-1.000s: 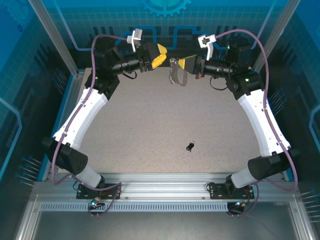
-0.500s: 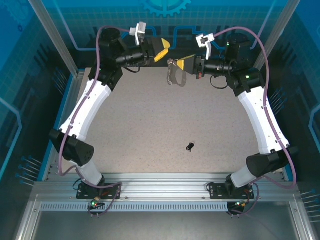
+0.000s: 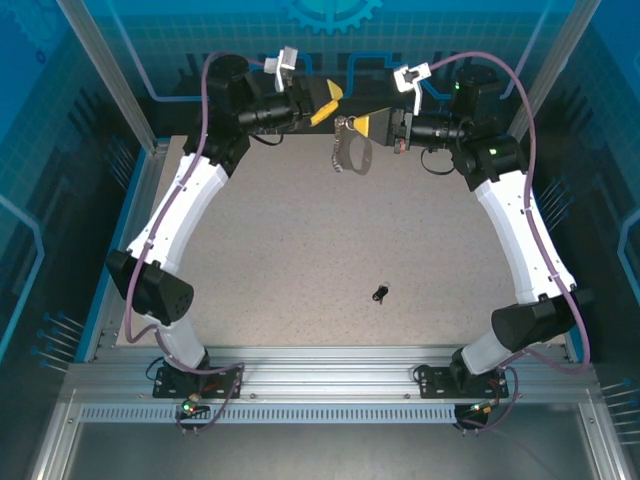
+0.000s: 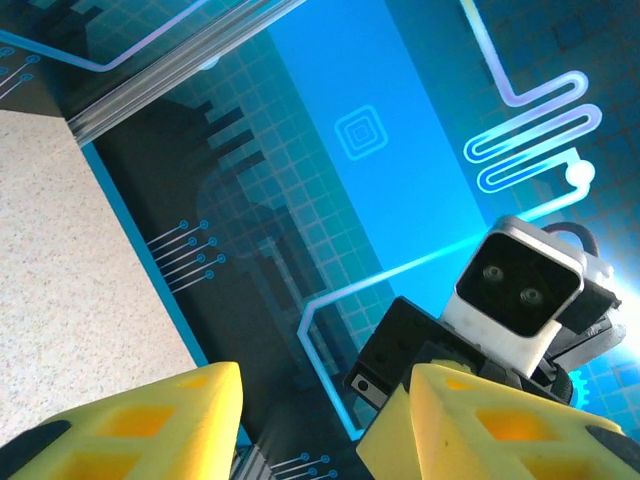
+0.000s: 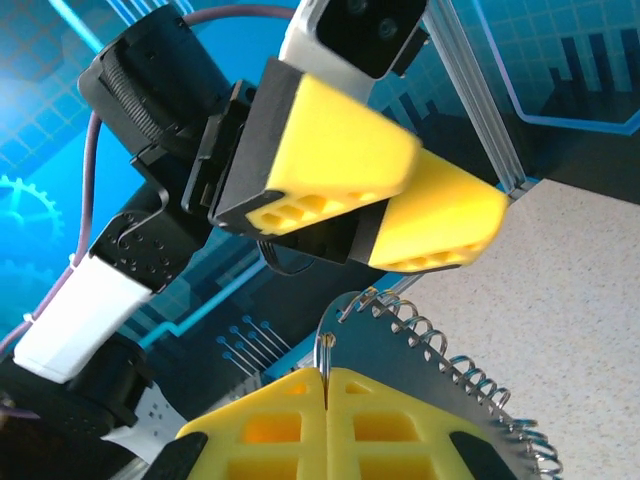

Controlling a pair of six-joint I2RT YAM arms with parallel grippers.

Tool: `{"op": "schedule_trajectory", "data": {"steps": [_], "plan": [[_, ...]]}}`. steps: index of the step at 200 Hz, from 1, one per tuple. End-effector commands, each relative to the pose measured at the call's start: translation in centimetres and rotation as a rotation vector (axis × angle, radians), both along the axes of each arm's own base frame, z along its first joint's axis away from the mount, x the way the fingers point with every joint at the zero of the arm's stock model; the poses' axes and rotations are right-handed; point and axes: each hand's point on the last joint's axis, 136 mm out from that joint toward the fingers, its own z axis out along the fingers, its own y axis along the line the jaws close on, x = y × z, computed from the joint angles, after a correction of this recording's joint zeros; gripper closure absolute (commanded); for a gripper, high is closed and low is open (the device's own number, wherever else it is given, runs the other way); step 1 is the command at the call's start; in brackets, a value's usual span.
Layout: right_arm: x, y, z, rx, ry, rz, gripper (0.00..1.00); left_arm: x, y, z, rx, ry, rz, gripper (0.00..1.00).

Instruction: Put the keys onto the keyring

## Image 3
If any aluminium lower side rail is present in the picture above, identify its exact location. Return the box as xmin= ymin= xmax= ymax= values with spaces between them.
xmin=578 ymin=399 xmax=627 ymax=480
xmin=27 ymin=399 xmax=84 ymax=480

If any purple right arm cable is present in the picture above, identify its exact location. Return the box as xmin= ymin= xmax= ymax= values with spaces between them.
xmin=428 ymin=51 xmax=594 ymax=436

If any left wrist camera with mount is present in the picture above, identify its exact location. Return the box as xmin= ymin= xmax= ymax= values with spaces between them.
xmin=264 ymin=46 xmax=299 ymax=94

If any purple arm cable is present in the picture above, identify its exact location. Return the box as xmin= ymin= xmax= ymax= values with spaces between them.
xmin=123 ymin=49 xmax=274 ymax=436
xmin=428 ymin=51 xmax=594 ymax=436

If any aluminium frame beam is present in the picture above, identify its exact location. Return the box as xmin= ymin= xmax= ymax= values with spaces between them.
xmin=62 ymin=344 xmax=601 ymax=407

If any small circuit board with LED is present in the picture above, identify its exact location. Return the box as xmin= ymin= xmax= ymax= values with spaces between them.
xmin=457 ymin=399 xmax=501 ymax=419
xmin=177 ymin=393 xmax=210 ymax=419

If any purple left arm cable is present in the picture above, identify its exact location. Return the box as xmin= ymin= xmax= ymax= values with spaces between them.
xmin=123 ymin=49 xmax=274 ymax=436

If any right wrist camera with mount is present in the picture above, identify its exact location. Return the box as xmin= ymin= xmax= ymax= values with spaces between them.
xmin=393 ymin=62 xmax=432 ymax=114

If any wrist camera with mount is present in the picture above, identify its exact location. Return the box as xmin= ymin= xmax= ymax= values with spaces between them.
xmin=393 ymin=62 xmax=432 ymax=114
xmin=264 ymin=46 xmax=299 ymax=94

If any aluminium corner post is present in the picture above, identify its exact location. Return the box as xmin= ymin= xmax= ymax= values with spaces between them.
xmin=503 ymin=0 xmax=604 ymax=152
xmin=55 ymin=0 xmax=170 ymax=154

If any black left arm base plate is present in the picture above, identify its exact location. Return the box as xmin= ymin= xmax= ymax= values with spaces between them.
xmin=152 ymin=366 xmax=245 ymax=400

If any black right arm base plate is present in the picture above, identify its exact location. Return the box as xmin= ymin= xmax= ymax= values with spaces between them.
xmin=418 ymin=364 xmax=510 ymax=400

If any slotted grey cable duct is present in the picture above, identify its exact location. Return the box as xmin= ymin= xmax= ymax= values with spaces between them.
xmin=78 ymin=405 xmax=459 ymax=425

